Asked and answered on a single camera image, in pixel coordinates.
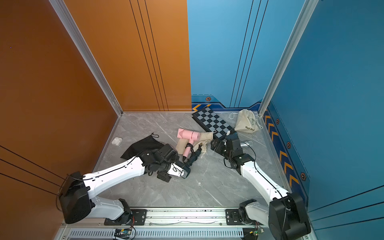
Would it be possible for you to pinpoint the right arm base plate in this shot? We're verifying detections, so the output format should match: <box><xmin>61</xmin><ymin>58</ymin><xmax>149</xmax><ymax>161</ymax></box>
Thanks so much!
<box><xmin>225</xmin><ymin>209</ymin><xmax>268</xmax><ymax>226</ymax></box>

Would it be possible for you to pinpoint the dark green hair dryer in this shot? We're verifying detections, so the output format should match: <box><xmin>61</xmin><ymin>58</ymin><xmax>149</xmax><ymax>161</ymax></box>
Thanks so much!
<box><xmin>173</xmin><ymin>145</ymin><xmax>202</xmax><ymax>179</ymax></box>

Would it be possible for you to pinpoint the green circuit board left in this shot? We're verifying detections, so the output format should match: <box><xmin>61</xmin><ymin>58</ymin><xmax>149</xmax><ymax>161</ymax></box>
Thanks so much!
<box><xmin>113</xmin><ymin>228</ymin><xmax>134</xmax><ymax>240</ymax></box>

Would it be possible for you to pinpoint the beige drawstring bag under pink dryer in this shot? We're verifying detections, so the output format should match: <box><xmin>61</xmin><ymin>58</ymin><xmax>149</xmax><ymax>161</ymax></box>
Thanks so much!
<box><xmin>190</xmin><ymin>132</ymin><xmax>213</xmax><ymax>155</ymax></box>

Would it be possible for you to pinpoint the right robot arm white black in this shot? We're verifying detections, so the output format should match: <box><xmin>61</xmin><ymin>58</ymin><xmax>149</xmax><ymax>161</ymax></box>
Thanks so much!
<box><xmin>211</xmin><ymin>133</ymin><xmax>312</xmax><ymax>240</ymax></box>

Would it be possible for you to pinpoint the silver cylinder flashlight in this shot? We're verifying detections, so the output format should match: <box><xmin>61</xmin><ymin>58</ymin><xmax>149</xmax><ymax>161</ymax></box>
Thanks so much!
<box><xmin>240</xmin><ymin>141</ymin><xmax>253</xmax><ymax>148</ymax></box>

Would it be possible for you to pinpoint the white earbuds case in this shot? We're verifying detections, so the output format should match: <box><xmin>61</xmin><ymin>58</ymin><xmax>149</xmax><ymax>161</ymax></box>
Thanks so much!
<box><xmin>111</xmin><ymin>137</ymin><xmax>123</xmax><ymax>146</ymax></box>

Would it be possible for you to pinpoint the green circuit board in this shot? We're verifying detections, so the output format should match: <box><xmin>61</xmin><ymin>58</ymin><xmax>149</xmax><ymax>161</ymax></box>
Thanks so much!
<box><xmin>113</xmin><ymin>228</ymin><xmax>134</xmax><ymax>240</ymax></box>
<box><xmin>249</xmin><ymin>229</ymin><xmax>265</xmax><ymax>239</ymax></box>

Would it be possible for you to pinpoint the pink hair dryer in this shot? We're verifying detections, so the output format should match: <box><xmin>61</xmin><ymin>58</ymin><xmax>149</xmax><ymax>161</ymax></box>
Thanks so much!
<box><xmin>176</xmin><ymin>129</ymin><xmax>201</xmax><ymax>162</ymax></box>

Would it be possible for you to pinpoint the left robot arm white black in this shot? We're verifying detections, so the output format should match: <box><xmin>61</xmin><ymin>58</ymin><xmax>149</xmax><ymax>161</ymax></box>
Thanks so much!
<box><xmin>58</xmin><ymin>144</ymin><xmax>188</xmax><ymax>225</ymax></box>

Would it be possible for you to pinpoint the black cloth bag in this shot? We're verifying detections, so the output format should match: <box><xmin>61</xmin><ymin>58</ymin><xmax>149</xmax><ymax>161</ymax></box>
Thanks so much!
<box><xmin>121</xmin><ymin>133</ymin><xmax>164</xmax><ymax>160</ymax></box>

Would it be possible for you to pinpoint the green circuit board right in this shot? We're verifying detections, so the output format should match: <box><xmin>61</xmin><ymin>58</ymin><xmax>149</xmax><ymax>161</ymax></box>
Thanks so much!
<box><xmin>249</xmin><ymin>229</ymin><xmax>265</xmax><ymax>239</ymax></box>

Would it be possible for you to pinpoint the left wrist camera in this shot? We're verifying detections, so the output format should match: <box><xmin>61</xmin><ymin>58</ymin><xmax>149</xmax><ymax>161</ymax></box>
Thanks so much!
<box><xmin>167</xmin><ymin>164</ymin><xmax>188</xmax><ymax>179</ymax></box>

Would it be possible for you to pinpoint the beige drawstring bag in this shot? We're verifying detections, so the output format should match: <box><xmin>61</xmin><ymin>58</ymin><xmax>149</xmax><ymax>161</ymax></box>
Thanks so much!
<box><xmin>190</xmin><ymin>132</ymin><xmax>213</xmax><ymax>155</ymax></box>
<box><xmin>226</xmin><ymin>109</ymin><xmax>263</xmax><ymax>136</ymax></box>

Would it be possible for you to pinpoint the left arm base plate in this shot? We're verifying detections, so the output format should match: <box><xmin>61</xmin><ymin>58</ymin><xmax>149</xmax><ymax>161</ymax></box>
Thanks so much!
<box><xmin>104</xmin><ymin>209</ymin><xmax>148</xmax><ymax>227</ymax></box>

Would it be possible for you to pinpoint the aluminium front rail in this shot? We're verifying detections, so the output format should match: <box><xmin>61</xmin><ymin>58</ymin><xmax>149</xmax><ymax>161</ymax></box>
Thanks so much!
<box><xmin>58</xmin><ymin>207</ymin><xmax>269</xmax><ymax>237</ymax></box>

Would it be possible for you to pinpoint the black white chessboard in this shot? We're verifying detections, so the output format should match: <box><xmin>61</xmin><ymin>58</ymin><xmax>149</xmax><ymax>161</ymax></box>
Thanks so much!
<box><xmin>192</xmin><ymin>107</ymin><xmax>234</xmax><ymax>140</ymax></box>

